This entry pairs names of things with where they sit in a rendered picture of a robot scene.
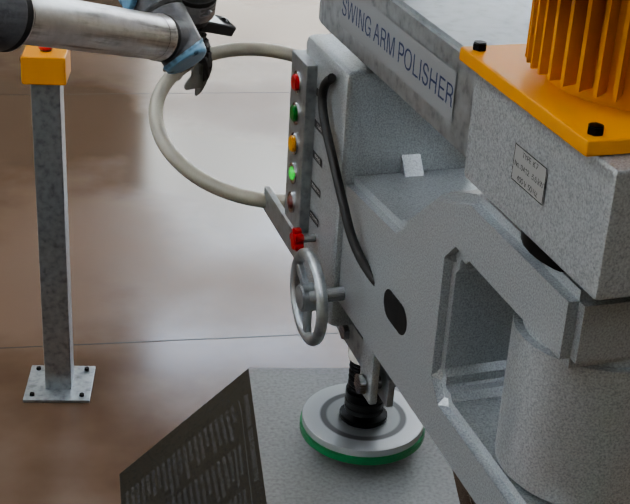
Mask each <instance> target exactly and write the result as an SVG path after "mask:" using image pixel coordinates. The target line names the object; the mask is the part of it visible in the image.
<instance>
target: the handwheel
mask: <svg viewBox="0 0 630 504"><path fill-rule="evenodd" d="M305 261H306V262H307V264H308V266H309V269H310V272H311V275H312V279H313V282H308V278H307V275H306V271H305V268H304V262H305ZM290 295H291V304H292V311H293V315H294V320H295V323H296V326H297V329H298V332H299V334H300V336H301V338H302V339H303V341H304V342H305V343H306V344H308V345H309V346H316V345H319V344H320V343H321V342H322V341H323V339H324V337H325V334H326V330H327V324H328V302H334V301H343V300H345V290H344V287H343V286H339V287H329V288H327V287H326V282H325V277H324V273H323V270H322V267H321V264H320V262H319V260H318V258H317V256H316V254H315V253H314V252H313V251H312V250H310V249H309V248H301V249H299V250H298V251H297V252H296V254H295V255H294V258H293V261H292V265H291V272H290ZM312 311H316V323H315V329H314V332H313V333H312V332H311V322H312Z"/></svg>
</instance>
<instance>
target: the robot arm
mask: <svg viewBox="0 0 630 504"><path fill-rule="evenodd" d="M119 2H120V4H121V5H122V7H123V8H121V7H115V6H109V5H103V4H98V3H92V2H86V1H81V0H0V52H11V51H14V50H16V49H18V48H20V47H21V46H22V45H30V46H39V47H48V48H56V49H65V50H73V51H82V52H91V53H99V54H108V55H117V56H125V57H134V58H142V59H150V60H152V61H157V62H161V63H162V64H163V66H164V67H163V71H164V72H167V73H168V74H177V73H182V72H184V71H187V70H189V69H191V76H190V77H189V79H188V80H187V81H186V82H185V84H184V89H185V90H191V89H195V96H197V95H199V94H200V93H201V92H202V90H203V89H204V87H205V85H206V83H207V80H208V79H209V77H210V74H211V71H212V67H213V62H212V52H211V51H210V47H211V45H210V42H209V39H208V38H207V37H206V36H207V33H213V34H219V35H225V36H232V35H233V33H234V32H235V30H236V27H235V26H234V25H233V24H232V23H231V22H230V20H229V19H228V18H226V17H224V16H219V15H215V10H216V3H217V0H119ZM133 9H135V10H133ZM205 32H207V33H205Z"/></svg>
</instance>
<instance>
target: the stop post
mask: <svg viewBox="0 0 630 504"><path fill-rule="evenodd" d="M70 72H71V57H70V50H65V49H56V48H52V49H51V50H40V49H39V48H38V46H30V45H26V47H25V49H24V52H23V54H22V56H21V80H22V84H30V86H31V106H32V126H33V147H34V167H35V187H36V207H37V227H38V248H39V268H40V288H41V308H42V328H43V349H44V365H32V367H31V371H30V375H29V379H28V382H27V386H26V390H25V394H24V397H23V402H48V403H89V402H90V396H91V391H92V385H93V380H94V374H95V369H96V367H95V366H74V355H73V328H72V301H71V274H70V247H69V221H68V194H67V167H66V140H65V113H64V86H63V85H66V83H67V81H68V78H69V75H70Z"/></svg>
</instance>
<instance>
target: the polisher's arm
mask: <svg viewBox="0 0 630 504"><path fill-rule="evenodd" d="M335 81H336V76H335V75H334V74H333V73H331V74H329V75H327V76H326V77H325V78H324V79H323V80H322V82H321V83H320V86H319V90H318V113H319V120H320V126H321V131H322V135H323V140H324V144H325V149H326V153H327V157H328V162H329V166H330V171H331V175H332V179H333V183H334V188H335V192H336V196H337V201H338V205H339V209H340V213H341V217H342V222H343V239H342V253H341V267H340V282H339V286H343V287H344V290H345V300H343V301H339V303H340V304H341V306H342V307H343V309H344V310H345V312H346V313H347V315H348V316H349V318H350V319H351V321H352V322H353V324H354V325H355V327H356V328H357V329H358V331H359V332H360V334H361V335H362V337H363V343H362V355H361V367H360V374H363V375H364V377H365V378H366V382H367V389H366V393H365V394H363V396H364V397H365V399H366V401H367V402H368V404H370V405H373V404H376V403H377V393H378V382H379V371H380V363H381V365H382V366H383V368H384V369H385V371H386V372H387V374H388V375H389V377H390V378H391V380H392V381H393V382H394V384H395V385H396V387H397V388H398V390H399V391H400V393H401V394H402V396H403V397H404V399H405V400H406V402H407V403H408V405H409V406H410V408H411V409H412V410H413V412H414V413H415V415H416V416H417V418H418V419H419V421H420V422H421V424H422V425H423V427H424V428H425V430H426V431H427V433H428V434H429V436H430V437H431V438H432V440H433V441H434V443H435V444H436V446H437V447H438V449H439V450H440V452H441V453H442V455H443V456H444V458H445V459H446V461H447V462H448V463H449V465H450V466H451V468H452V469H453V471H454V472H455V474H456V475H457V477H458V478H459V480H460V481H461V483H462V484H463V486H464V487H465V489H466V490H467V491H468V493H469V494H470V496H471V497H472V499H473V500H474V502H475V503H476V504H554V503H551V502H548V501H546V500H543V499H541V498H539V497H537V496H535V495H533V494H531V493H530V492H528V491H527V490H525V489H524V488H522V487H521V486H520V485H519V484H517V483H516V482H515V481H514V480H513V479H511V478H510V477H509V476H508V475H507V474H506V472H505V471H504V470H503V469H502V467H501V466H500V464H499V462H498V460H497V457H496V454H495V441H496V434H497V427H498V420H499V413H500V406H501V398H502V391H503V384H504V377H505V370H506V363H507V356H508V349H509V342H510V335H511V328H512V321H513V315H514V311H515V312H516V313H517V314H518V315H519V316H520V317H521V318H522V319H523V321H524V322H525V323H526V324H527V325H528V326H529V327H530V328H531V329H532V330H533V331H534V332H535V334H536V335H537V336H538V337H539V338H540V339H541V340H542V341H543V342H544V343H545V344H546V346H547V347H548V348H549V349H550V350H551V351H552V352H553V353H554V354H555V355H556V356H557V358H558V359H560V360H561V361H562V362H563V363H564V364H565V365H566V366H567V367H568V368H572V367H580V366H588V365H595V364H603V363H610V362H618V361H626V360H630V297H623V298H614V299H605V300H596V299H593V298H592V297H591V296H590V295H589V294H588V293H587V292H585V291H584V290H583V289H582V288H581V287H580V286H579V285H578V284H577V283H576V282H575V281H574V280H573V279H572V278H571V277H570V276H569V275H568V274H566V273H564V272H559V271H557V270H554V269H552V268H551V267H549V266H547V265H545V264H544V263H542V262H540V261H539V260H538V259H536V258H535V257H534V256H533V255H531V254H530V253H529V251H528V250H527V249H526V248H525V247H524V245H523V243H522V240H521V237H520V236H521V229H520V228H519V227H517V226H516V225H515V224H514V223H513V222H512V221H511V220H510V219H509V218H508V217H507V216H506V215H505V214H504V213H503V212H502V211H501V210H500V209H499V208H498V207H497V206H495V205H494V204H493V203H492V202H491V201H490V200H489V199H488V198H487V197H486V196H485V195H484V194H483V193H482V192H481V191H480V190H479V189H478V188H477V187H476V186H475V185H474V184H472V183H471V182H470V181H469V180H468V179H467V178H466V177H465V174H464V168H455V169H442V170H429V171H424V176H412V177H405V176H404V175H403V174H401V173H390V174H377V175H364V176H355V177H354V184H346V193H345V189H344V184H343V180H342V176H341V172H340V167H339V163H338V159H337V154H336V150H335V146H334V142H333V137H332V133H331V128H330V123H329V117H328V110H327V93H328V89H329V86H330V85H331V84H332V83H334V82H335Z"/></svg>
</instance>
